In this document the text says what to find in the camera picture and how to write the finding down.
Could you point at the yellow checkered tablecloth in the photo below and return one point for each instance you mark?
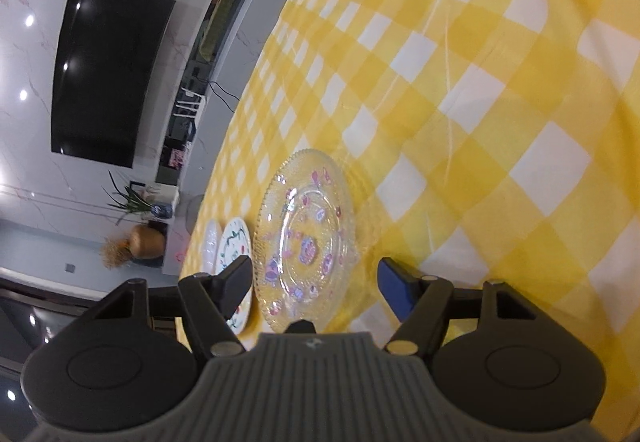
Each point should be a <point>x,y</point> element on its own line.
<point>481,140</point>

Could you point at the green plant blue pot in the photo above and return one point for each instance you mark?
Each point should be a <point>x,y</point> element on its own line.
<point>128,201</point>

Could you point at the grey tv cabinet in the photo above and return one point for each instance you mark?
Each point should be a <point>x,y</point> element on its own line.
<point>223,56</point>

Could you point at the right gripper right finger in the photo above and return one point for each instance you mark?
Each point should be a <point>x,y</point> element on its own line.
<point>419,303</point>

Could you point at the golden vase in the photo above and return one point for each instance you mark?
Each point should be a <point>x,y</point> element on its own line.
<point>146,243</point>

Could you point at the small white patterned plate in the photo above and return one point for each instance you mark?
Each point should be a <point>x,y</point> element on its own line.
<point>210,246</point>

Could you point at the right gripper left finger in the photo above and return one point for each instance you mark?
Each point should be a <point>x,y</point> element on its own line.
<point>208,302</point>

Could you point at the clear glass floral plate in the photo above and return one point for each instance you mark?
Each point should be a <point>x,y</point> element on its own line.
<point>304,246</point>

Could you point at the black television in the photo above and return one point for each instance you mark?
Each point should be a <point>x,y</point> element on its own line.
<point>103,66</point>

